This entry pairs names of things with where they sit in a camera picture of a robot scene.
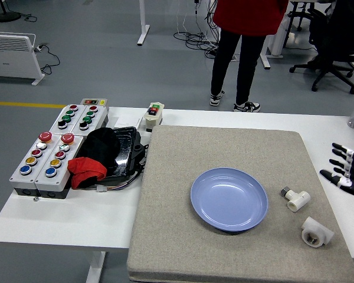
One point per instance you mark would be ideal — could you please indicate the white tee pipe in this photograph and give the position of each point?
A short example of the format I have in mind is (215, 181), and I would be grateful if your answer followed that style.
(296, 199)

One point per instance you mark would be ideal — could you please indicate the blue round plate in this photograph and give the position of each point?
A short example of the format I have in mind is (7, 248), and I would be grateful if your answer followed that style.
(228, 200)

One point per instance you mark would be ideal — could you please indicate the black office chair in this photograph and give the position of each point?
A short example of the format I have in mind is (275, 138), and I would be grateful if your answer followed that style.
(333, 38)

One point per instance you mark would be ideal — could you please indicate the grey-brown mat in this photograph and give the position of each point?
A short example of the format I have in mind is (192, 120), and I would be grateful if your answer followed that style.
(171, 206)

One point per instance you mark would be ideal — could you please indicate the person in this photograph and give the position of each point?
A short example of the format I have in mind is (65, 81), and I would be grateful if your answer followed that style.
(247, 17)

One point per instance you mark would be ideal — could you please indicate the black plastic tray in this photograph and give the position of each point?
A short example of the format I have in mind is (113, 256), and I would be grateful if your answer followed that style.
(125, 147)

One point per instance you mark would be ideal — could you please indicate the white paper card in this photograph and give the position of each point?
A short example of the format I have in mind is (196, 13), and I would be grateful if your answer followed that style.
(125, 121)

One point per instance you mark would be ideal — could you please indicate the black cloth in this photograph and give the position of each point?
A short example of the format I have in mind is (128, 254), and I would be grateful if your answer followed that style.
(101, 144)

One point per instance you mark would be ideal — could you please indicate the white desk leg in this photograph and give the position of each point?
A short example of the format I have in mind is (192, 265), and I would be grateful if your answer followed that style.
(143, 29)

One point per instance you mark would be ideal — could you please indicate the four-button control box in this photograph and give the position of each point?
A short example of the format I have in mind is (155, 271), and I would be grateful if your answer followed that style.
(59, 118)
(97, 116)

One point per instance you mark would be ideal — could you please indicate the red cloth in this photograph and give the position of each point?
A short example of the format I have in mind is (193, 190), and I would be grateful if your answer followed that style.
(87, 168)

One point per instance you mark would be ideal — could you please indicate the white table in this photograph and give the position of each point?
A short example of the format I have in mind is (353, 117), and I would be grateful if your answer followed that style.
(76, 218)

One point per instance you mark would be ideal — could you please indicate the five-button control box, emergency stop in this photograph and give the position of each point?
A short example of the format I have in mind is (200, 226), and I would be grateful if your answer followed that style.
(20, 177)
(59, 177)

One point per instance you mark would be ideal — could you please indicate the white panel heater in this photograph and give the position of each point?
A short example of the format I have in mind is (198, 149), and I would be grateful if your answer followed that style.
(9, 59)

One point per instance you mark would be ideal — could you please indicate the black lamp base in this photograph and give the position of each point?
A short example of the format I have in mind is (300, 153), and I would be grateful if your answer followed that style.
(6, 15)

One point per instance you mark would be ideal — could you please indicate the white desk frame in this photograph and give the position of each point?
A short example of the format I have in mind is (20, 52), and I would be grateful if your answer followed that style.
(275, 44)

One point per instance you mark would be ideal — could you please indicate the white green-red switch box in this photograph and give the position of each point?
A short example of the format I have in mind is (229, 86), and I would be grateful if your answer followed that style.
(153, 115)

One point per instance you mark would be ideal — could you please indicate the small grey switch box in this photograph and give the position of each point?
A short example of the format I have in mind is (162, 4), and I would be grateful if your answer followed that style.
(93, 102)

